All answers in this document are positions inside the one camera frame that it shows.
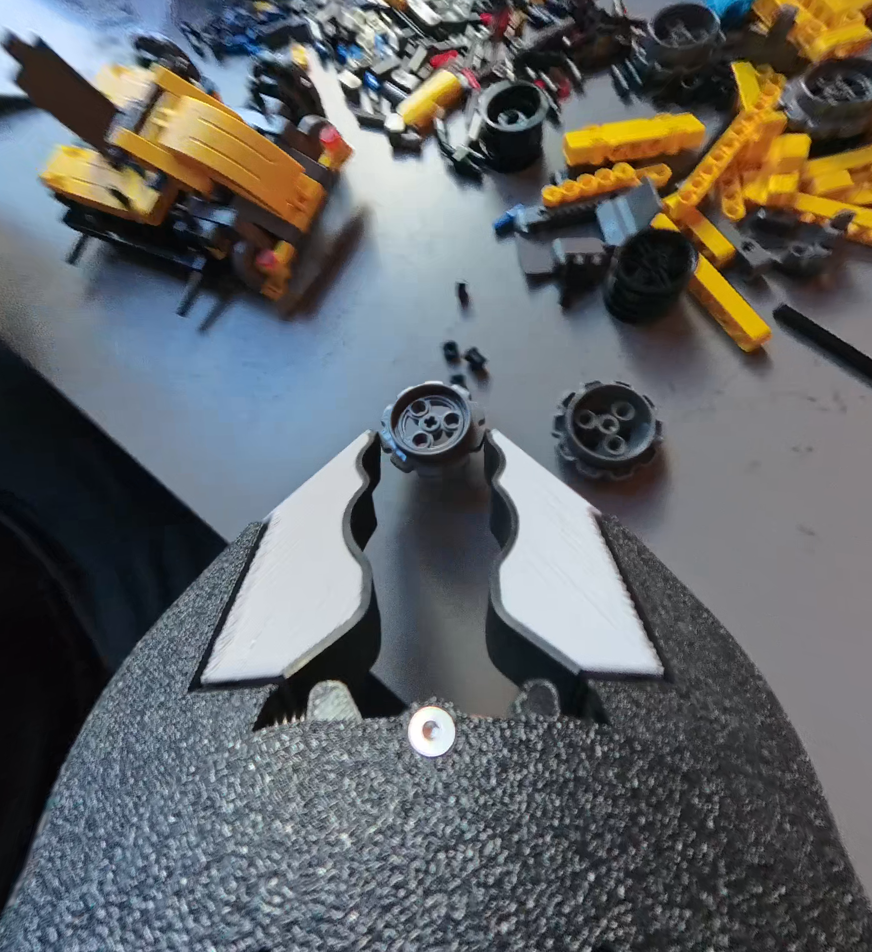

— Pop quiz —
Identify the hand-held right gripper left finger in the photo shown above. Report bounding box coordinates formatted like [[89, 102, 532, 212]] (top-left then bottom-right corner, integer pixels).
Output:
[[199, 430, 381, 687]]

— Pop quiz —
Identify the grey desk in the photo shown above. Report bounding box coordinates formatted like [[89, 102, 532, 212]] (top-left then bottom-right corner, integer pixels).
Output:
[[0, 0, 872, 893]]

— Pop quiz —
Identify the black yellow toy block vehicle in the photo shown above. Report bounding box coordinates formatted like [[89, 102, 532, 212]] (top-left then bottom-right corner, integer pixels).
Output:
[[4, 30, 355, 317]]

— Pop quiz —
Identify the pile of building block parts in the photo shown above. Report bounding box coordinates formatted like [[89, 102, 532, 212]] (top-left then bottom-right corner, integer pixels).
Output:
[[183, 0, 872, 388]]

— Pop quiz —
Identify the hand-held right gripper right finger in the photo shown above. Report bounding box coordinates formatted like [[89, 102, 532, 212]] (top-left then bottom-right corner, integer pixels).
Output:
[[484, 430, 666, 679]]

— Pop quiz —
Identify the grey toothed toy wheel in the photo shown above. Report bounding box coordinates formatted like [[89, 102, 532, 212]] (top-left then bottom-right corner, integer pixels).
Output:
[[380, 381, 489, 478], [552, 381, 663, 480]]

